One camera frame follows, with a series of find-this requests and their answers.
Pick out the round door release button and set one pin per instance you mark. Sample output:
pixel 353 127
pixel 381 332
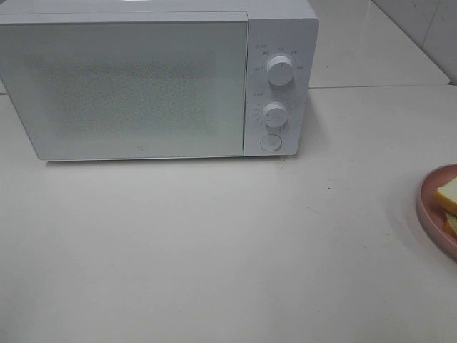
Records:
pixel 271 142

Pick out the white microwave door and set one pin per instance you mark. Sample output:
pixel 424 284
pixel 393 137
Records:
pixel 128 90

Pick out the pink plate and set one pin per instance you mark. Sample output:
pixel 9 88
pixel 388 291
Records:
pixel 431 214

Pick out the upper sandwich bread slice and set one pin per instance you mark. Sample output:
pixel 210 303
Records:
pixel 446 196

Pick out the sandwich bread slice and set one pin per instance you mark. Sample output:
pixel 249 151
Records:
pixel 446 196
pixel 451 224

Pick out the lower sandwich bread slice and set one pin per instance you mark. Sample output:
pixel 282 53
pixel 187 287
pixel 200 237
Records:
pixel 451 224

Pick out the lower white timer knob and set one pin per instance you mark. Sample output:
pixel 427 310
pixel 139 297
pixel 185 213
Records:
pixel 274 114

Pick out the upper white power knob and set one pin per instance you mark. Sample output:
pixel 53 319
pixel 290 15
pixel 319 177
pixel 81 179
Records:
pixel 280 69

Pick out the white microwave oven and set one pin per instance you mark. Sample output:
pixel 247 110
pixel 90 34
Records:
pixel 289 27

